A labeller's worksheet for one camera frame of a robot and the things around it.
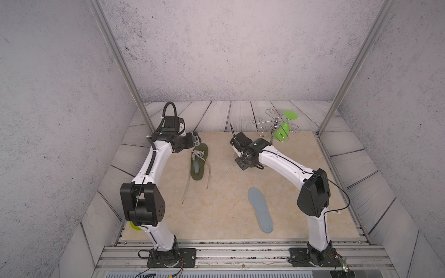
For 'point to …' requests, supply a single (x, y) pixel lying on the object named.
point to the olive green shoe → (198, 159)
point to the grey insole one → (259, 202)
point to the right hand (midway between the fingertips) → (246, 160)
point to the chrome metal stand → (274, 123)
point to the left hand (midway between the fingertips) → (197, 141)
